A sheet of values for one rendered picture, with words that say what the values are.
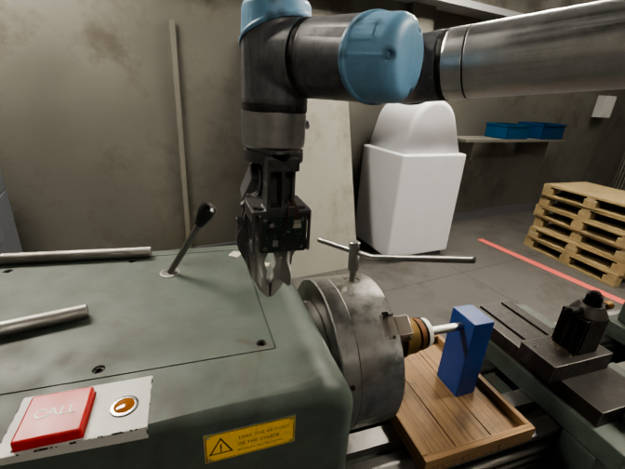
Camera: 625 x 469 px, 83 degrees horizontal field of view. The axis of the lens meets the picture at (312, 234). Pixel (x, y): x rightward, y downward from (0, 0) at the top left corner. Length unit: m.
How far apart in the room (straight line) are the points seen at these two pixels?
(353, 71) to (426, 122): 3.22
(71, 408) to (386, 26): 0.48
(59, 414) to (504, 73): 0.57
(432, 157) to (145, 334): 3.28
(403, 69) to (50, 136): 3.18
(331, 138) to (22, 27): 2.38
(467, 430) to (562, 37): 0.83
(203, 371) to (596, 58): 0.53
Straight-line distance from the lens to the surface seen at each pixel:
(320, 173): 3.33
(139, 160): 3.38
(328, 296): 0.69
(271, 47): 0.39
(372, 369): 0.68
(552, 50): 0.42
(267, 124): 0.40
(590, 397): 1.12
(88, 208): 3.49
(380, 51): 0.32
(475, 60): 0.43
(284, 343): 0.54
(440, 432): 0.98
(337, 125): 3.48
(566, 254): 4.77
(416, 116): 3.49
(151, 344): 0.56
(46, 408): 0.50
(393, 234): 3.60
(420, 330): 0.87
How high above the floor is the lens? 1.59
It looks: 22 degrees down
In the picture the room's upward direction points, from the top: 4 degrees clockwise
